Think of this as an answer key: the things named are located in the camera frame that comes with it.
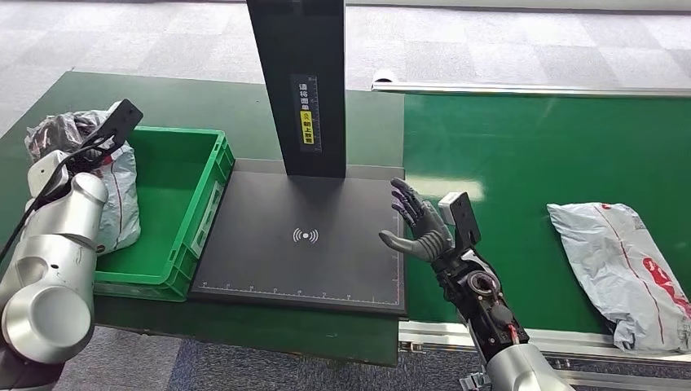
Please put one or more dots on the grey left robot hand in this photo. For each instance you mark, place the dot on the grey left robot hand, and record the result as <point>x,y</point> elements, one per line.
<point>65,132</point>

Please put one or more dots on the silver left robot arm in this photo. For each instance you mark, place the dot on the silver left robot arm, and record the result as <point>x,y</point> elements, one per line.
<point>48,270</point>

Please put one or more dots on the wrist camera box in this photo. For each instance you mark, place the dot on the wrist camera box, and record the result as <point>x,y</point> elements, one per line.
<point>461,218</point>
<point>116,121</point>

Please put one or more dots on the grey metal conveyor bracket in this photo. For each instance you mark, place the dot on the grey metal conveyor bracket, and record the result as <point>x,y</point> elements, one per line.
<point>475,382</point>

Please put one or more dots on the green conveyor belt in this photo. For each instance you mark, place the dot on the green conveyor belt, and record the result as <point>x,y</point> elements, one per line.
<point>513,140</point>

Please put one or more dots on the black scanner column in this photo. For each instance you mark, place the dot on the black scanner column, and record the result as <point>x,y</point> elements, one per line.
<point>305,48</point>

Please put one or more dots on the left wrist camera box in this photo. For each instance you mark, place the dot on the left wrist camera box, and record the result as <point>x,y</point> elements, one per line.
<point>116,121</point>

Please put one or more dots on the yellow and black ruler sticker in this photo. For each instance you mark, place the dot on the yellow and black ruler sticker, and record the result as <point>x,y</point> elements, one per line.
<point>307,113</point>

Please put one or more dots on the white conveyor roller end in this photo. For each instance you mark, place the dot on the white conveyor roller end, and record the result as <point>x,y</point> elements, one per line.
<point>384,77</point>

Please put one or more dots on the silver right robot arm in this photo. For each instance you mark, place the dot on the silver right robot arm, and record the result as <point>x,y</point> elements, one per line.
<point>491,318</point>

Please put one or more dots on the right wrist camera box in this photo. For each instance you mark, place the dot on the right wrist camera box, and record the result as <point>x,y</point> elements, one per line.
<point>461,218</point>

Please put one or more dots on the green plastic crate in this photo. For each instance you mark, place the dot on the green plastic crate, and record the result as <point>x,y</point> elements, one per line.
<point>172,205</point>

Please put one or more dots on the aluminium conveyor side rail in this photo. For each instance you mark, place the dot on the aluminium conveyor side rail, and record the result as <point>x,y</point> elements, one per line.
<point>437,334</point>
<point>540,89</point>

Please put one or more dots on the black scanner base platform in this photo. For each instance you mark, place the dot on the black scanner base platform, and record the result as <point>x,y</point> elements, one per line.
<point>324,259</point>

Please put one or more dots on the grey plastic mailer package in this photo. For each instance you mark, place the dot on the grey plastic mailer package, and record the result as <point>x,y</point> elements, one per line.
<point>621,264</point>
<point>121,205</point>

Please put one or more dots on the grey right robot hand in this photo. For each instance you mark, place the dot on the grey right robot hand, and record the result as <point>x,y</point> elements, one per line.
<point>426,226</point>

